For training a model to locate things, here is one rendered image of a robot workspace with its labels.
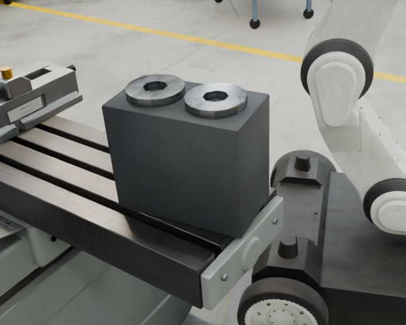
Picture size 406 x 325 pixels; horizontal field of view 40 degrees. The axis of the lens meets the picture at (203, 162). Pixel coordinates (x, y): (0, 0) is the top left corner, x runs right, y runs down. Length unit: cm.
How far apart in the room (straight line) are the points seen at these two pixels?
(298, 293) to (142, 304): 46
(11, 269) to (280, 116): 222
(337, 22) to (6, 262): 77
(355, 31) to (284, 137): 180
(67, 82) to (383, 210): 75
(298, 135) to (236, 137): 218
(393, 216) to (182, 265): 62
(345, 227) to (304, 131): 158
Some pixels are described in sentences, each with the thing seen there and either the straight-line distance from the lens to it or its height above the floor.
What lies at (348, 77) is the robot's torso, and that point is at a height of 101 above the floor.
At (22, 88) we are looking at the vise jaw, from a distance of 120.
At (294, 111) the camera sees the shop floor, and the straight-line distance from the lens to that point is 315.
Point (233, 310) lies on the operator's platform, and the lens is 144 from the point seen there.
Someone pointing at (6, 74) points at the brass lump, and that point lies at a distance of 119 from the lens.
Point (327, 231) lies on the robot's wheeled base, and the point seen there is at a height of 57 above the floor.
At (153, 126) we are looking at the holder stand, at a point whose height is 109.
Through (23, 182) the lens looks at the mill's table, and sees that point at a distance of 105.
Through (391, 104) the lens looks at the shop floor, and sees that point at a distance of 328.
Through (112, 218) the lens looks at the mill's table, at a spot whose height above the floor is 92.
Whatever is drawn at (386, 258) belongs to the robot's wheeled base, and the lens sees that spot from 136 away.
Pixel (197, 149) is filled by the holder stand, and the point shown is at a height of 106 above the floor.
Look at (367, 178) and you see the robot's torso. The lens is 129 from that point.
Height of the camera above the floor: 147
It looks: 33 degrees down
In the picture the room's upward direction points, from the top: 4 degrees counter-clockwise
